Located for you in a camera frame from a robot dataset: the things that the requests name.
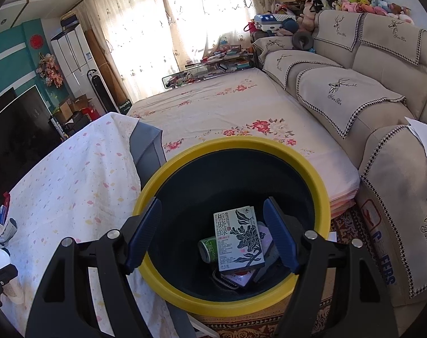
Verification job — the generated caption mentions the green can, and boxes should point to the green can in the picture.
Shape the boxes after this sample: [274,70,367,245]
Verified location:
[197,237,219,264]

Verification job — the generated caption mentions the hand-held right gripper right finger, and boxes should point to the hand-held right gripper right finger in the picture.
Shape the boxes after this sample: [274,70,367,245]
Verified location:
[263,196,401,338]

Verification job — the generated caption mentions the black floral printed box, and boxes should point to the black floral printed box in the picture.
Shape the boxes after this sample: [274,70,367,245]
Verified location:
[213,206,267,272]

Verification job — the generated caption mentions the red blue tissue packet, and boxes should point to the red blue tissue packet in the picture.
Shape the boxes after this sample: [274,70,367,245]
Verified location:
[0,192,10,226]

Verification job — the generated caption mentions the yellow-rimmed black trash bin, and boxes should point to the yellow-rimmed black trash bin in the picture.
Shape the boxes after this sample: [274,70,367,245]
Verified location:
[132,137,331,315]

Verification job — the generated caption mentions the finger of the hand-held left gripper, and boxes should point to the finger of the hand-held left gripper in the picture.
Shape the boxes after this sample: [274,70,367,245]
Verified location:
[0,263,19,307]

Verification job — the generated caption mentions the large black television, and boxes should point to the large black television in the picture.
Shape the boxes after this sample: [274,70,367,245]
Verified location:
[0,85,68,233]

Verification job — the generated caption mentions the white standing air conditioner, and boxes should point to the white standing air conditioner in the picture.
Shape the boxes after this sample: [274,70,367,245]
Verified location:
[51,24,99,113]

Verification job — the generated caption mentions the grey chair back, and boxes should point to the grey chair back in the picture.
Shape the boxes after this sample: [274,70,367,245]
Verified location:
[129,119,168,187]

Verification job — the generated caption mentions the rolled bamboo mat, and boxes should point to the rolled bamboo mat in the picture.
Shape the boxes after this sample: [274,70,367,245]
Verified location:
[84,29,128,104]

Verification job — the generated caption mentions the star print suitcase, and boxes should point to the star print suitcase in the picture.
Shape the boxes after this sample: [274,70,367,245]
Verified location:
[254,13,288,32]

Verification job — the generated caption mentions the row of stuffed toys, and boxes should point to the row of stuffed toys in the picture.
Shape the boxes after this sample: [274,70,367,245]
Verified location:
[314,0,415,25]

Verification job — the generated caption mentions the beige sofa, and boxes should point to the beige sofa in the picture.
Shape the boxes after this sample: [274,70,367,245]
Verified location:
[252,9,427,307]

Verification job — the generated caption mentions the patterned rug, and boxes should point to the patterned rug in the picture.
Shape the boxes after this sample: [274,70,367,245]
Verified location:
[196,204,397,338]

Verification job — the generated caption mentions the black tower fan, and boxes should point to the black tower fan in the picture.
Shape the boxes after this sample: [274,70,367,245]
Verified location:
[87,69,117,115]

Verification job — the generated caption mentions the floral bed mattress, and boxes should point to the floral bed mattress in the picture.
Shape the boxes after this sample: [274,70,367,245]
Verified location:
[127,68,361,219]

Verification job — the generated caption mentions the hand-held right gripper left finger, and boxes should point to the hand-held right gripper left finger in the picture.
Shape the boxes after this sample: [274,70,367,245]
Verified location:
[25,197,163,338]

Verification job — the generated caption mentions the artificial flower garland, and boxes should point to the artificial flower garland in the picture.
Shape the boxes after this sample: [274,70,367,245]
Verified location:
[37,53,64,87]

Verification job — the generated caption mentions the grey neck pillow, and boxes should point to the grey neck pillow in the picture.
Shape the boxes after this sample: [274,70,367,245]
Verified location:
[292,30,314,52]

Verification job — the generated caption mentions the crumpled white tissue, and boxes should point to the crumpled white tissue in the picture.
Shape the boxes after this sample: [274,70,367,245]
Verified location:
[404,116,427,157]

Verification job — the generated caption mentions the open cardboard boxes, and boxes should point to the open cardboard boxes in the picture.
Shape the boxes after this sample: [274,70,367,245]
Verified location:
[57,94,92,124]

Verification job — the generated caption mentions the cream lace curtains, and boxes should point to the cream lace curtains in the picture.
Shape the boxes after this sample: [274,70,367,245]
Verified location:
[74,0,277,95]

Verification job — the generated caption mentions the glass coffee table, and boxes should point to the glass coffee table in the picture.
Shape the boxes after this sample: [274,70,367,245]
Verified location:
[162,54,256,88]

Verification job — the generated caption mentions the beige teddy bear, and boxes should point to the beige teddy bear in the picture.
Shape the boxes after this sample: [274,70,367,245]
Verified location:
[298,0,318,30]

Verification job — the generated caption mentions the small black television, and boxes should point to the small black television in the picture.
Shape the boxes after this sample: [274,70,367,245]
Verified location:
[0,87,17,122]

